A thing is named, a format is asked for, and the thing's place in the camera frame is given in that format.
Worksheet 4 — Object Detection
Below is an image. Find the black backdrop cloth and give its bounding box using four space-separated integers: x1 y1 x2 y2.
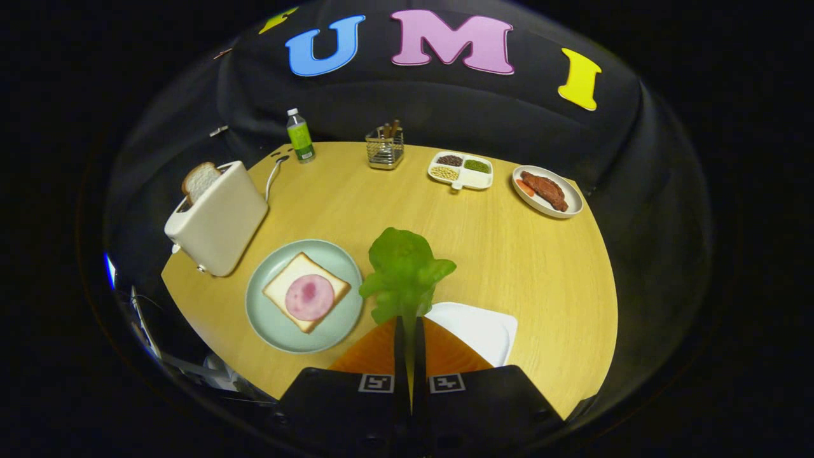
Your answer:
102 0 713 414

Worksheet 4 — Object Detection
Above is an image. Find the pink ham slice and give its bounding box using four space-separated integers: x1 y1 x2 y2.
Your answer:
285 274 336 322

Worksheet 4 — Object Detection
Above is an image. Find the metal wire utensil holder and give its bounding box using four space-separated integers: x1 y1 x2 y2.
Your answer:
365 120 405 170

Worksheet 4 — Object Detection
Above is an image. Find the white toaster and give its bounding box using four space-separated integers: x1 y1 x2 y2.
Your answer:
164 160 270 278

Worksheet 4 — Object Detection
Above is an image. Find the toasted bread slice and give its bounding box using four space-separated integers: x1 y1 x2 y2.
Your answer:
181 162 221 205

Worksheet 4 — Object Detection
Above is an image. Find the brown meat piece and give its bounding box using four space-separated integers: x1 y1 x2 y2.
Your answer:
520 170 569 212

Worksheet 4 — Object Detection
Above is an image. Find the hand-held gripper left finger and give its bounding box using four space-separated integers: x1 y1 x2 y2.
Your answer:
273 316 411 451

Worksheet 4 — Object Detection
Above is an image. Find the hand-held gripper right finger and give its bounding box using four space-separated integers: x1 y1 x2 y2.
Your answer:
411 316 567 452

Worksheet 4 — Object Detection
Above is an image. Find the white divided grain dish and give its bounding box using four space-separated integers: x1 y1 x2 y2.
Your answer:
427 151 494 193

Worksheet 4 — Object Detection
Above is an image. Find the bread slice under ham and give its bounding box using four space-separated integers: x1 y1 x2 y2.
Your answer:
263 252 352 334

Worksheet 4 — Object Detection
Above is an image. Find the green lettuce leaf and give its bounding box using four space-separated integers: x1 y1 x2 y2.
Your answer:
359 227 457 382

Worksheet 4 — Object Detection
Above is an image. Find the light green plate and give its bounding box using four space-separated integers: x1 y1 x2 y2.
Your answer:
245 239 364 354

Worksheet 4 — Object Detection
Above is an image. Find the green label plastic bottle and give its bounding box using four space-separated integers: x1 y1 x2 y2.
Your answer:
286 108 316 165

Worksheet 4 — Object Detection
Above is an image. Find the white toaster cable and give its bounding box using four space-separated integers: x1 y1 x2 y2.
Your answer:
265 155 290 203

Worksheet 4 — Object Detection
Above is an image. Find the square white plate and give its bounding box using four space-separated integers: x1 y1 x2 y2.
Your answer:
424 302 518 368

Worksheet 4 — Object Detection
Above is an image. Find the round white plate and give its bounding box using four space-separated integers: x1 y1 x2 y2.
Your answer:
511 165 584 219

